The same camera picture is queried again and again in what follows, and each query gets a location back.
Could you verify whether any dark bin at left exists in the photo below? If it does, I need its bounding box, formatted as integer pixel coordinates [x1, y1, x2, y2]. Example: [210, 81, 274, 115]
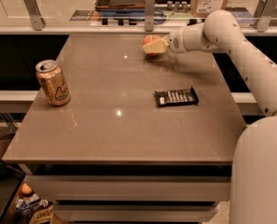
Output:
[0, 160, 24, 224]

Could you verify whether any orange soda can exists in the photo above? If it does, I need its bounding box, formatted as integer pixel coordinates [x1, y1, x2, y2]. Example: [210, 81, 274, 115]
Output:
[35, 60, 71, 106]

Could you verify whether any small orange fruit in bin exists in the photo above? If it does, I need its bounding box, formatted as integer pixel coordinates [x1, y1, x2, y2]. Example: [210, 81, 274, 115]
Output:
[21, 183, 34, 196]

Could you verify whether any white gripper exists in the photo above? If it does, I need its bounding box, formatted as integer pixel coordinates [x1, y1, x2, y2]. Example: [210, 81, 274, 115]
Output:
[153, 28, 187, 54]

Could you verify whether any upper grey drawer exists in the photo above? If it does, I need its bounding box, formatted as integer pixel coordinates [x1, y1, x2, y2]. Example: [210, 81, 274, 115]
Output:
[25, 175, 230, 202]

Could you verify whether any metal glass bracket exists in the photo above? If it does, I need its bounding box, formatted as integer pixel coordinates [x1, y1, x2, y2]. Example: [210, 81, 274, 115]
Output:
[145, 0, 155, 32]
[254, 0, 277, 32]
[23, 0, 46, 31]

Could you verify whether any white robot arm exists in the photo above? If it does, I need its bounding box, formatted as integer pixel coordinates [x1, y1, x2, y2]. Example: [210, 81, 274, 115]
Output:
[143, 10, 277, 224]

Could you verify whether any snack bag in bin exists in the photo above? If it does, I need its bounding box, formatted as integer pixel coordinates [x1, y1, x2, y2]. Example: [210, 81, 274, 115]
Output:
[14, 194, 53, 224]

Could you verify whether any lower grey drawer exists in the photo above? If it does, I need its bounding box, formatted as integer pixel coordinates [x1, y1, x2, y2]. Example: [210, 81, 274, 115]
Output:
[55, 205, 216, 223]

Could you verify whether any left metal glass bracket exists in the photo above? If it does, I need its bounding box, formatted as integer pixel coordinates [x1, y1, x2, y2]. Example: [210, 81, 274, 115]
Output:
[23, 0, 46, 31]

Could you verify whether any red apple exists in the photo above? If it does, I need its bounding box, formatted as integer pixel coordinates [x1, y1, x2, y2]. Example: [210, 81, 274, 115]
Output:
[143, 35, 160, 56]

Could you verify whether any right metal glass bracket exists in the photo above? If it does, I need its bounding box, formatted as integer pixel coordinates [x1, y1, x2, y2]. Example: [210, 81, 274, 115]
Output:
[254, 0, 277, 32]

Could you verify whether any middle metal glass bracket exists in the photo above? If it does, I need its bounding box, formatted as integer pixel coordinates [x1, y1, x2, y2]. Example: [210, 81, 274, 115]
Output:
[145, 0, 155, 32]

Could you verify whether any grey drawer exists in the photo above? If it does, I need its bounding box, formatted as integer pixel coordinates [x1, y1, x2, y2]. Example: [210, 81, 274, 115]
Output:
[25, 175, 230, 202]
[55, 205, 216, 223]

